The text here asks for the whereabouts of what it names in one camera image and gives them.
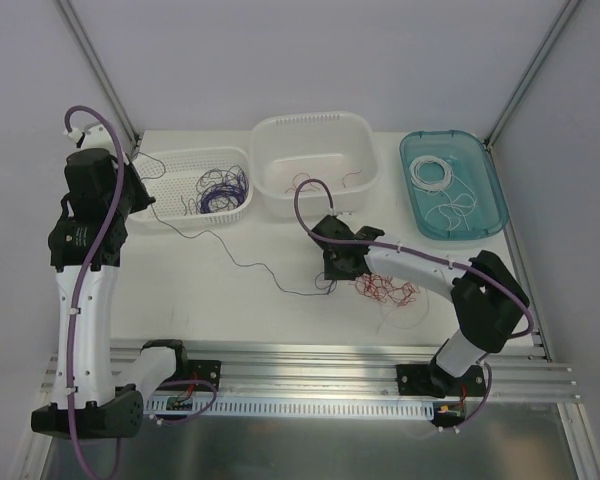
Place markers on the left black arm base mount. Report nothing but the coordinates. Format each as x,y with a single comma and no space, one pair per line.
205,373

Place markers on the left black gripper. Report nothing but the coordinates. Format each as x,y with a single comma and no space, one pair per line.
137,192

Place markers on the white slotted cable duct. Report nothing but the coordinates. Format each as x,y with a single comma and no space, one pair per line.
383,409

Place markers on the white perforated basket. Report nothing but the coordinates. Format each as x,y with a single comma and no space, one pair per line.
194,187

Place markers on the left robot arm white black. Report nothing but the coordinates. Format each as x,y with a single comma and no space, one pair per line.
87,401

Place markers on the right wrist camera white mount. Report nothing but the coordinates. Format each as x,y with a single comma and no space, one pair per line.
343,215

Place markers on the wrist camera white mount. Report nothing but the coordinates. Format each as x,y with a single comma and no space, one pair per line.
343,215
93,136

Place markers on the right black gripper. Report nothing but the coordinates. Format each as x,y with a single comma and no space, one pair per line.
337,265

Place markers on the aluminium mounting rail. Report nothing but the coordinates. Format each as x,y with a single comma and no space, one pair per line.
520,374

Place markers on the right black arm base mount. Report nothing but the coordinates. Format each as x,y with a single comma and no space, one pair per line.
419,379

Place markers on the white plastic tub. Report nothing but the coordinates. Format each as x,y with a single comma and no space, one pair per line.
334,147

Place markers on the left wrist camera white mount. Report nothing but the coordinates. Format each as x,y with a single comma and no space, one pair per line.
93,136

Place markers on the aluminium frame post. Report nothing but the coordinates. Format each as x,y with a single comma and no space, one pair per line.
552,36
83,40

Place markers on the left aluminium frame post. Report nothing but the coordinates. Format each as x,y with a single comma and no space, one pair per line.
83,40

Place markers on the right aluminium frame post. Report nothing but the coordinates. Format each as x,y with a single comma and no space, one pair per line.
552,36

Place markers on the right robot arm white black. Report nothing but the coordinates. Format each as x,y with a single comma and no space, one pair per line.
487,300

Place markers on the teal transparent plastic tray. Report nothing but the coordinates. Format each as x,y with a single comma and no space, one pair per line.
452,185

